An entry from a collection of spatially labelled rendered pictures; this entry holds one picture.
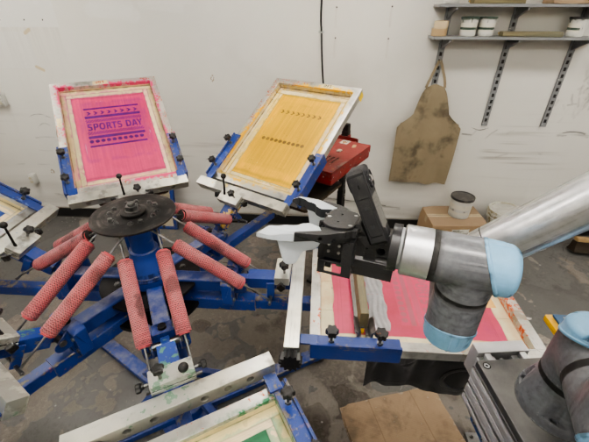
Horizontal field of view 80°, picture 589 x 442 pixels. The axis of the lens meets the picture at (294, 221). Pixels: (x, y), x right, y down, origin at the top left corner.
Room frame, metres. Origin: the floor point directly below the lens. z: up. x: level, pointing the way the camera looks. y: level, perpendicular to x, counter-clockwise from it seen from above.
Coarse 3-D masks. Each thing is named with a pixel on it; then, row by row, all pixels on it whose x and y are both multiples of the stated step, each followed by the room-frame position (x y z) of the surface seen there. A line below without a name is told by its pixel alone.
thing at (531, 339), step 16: (320, 272) 1.15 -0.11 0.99; (320, 288) 1.05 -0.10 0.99; (320, 304) 0.96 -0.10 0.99; (512, 304) 0.96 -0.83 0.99; (320, 320) 0.88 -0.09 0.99; (512, 320) 0.91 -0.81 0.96; (528, 320) 0.88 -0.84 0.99; (528, 336) 0.81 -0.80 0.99; (416, 352) 0.75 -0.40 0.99; (432, 352) 0.75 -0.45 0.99; (448, 352) 0.75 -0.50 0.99; (464, 352) 0.75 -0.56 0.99
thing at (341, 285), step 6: (336, 270) 1.20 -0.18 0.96; (396, 270) 1.20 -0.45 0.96; (336, 276) 1.16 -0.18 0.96; (336, 282) 1.12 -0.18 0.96; (342, 282) 1.12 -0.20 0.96; (348, 282) 1.12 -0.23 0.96; (384, 282) 1.12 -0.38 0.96; (390, 282) 1.12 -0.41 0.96; (336, 288) 1.09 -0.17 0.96; (342, 288) 1.09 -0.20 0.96; (348, 288) 1.09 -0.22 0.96; (384, 288) 1.09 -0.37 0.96; (390, 288) 1.09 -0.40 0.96; (384, 294) 1.05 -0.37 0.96; (390, 294) 1.05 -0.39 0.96
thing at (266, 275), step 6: (252, 270) 1.10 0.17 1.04; (258, 270) 1.10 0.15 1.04; (264, 270) 1.10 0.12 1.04; (270, 270) 1.10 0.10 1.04; (252, 276) 1.06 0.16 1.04; (258, 276) 1.06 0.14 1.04; (264, 276) 1.06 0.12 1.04; (270, 276) 1.06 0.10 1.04; (252, 282) 1.05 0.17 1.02; (258, 282) 1.05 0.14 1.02; (264, 282) 1.05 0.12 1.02; (264, 288) 1.05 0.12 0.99; (288, 288) 1.04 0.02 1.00
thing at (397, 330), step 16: (336, 304) 0.99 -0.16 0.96; (368, 304) 0.99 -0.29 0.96; (336, 320) 0.91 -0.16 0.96; (352, 320) 0.91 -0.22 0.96; (400, 320) 0.91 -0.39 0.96; (496, 320) 0.91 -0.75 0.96; (400, 336) 0.84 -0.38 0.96; (416, 336) 0.84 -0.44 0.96; (480, 336) 0.84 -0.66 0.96; (496, 336) 0.84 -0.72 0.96
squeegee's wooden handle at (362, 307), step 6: (354, 276) 1.08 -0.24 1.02; (360, 276) 1.04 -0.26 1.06; (354, 282) 1.06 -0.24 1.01; (360, 282) 1.00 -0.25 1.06; (360, 288) 0.97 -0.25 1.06; (360, 294) 0.94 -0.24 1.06; (360, 300) 0.91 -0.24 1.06; (366, 300) 0.91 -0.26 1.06; (360, 306) 0.88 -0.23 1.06; (366, 306) 0.88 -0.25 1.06; (360, 312) 0.86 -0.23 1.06; (366, 312) 0.85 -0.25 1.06; (360, 318) 0.85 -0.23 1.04; (366, 318) 0.85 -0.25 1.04; (360, 324) 0.85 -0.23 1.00; (366, 324) 0.85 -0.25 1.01
